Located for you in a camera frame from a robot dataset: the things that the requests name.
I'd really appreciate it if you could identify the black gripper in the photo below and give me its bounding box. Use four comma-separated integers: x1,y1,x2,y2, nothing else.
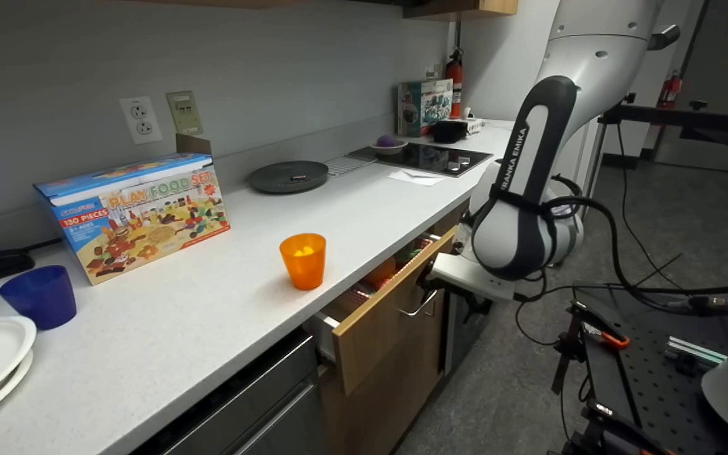
450,287,498,342

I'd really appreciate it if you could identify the silver drawer handle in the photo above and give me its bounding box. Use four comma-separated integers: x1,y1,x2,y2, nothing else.
393,282,445,323

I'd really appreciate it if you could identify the wooden drawer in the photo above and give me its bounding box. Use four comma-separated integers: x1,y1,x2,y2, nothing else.
316,222,460,399

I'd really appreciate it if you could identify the dark grey drawer dishwasher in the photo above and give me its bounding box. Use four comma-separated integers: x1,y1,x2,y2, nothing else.
138,332,330,455

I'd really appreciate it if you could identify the black clamp with orange grip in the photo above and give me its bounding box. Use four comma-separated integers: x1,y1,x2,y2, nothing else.
547,298,637,399

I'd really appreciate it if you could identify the wooden cabinet door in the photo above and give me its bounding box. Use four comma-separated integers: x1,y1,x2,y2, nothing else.
321,310,450,455

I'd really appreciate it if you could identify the black glass cooktop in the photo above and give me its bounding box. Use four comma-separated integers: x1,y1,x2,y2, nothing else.
346,140,494,180

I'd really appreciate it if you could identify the orange plastic cup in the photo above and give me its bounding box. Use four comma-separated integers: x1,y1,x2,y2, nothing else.
278,231,329,294

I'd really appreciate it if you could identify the black pot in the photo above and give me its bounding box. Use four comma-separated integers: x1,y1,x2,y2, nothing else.
426,118,470,146

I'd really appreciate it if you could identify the purple toy in bowl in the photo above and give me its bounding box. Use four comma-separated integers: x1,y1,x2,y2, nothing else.
368,132,408,160

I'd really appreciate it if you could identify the black perforated board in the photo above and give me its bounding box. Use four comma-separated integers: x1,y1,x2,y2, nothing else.
576,287,720,455

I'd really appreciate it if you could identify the upright colourful toy box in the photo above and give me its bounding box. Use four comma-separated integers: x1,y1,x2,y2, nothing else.
393,75,458,140

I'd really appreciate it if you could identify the teal white tube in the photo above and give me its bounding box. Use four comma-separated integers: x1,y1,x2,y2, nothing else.
665,334,728,366

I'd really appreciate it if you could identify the dark grey round plate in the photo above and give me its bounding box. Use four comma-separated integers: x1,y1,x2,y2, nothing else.
245,160,332,196

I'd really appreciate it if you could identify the red fire extinguisher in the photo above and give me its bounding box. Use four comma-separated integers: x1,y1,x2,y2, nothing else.
441,46,466,122
656,70,688,114

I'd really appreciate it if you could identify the black horizontal stand bar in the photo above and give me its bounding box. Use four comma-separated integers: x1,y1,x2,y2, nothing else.
595,99,728,156

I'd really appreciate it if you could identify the colourful toy food box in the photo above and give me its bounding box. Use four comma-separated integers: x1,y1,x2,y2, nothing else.
33,151,231,287

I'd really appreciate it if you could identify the blue plastic cup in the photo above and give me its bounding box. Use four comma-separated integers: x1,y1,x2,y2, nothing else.
0,262,80,334

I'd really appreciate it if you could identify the black cable harness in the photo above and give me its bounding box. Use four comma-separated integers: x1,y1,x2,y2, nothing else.
513,195,728,349

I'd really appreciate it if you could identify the black hose with metal connector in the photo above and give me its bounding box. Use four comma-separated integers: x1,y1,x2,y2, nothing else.
632,286,728,322

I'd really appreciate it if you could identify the beige wall switch plate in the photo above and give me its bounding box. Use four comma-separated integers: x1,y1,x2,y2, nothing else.
164,89,207,137

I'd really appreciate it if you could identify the white wall outlet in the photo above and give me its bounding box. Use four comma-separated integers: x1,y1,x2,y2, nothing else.
118,93,166,146

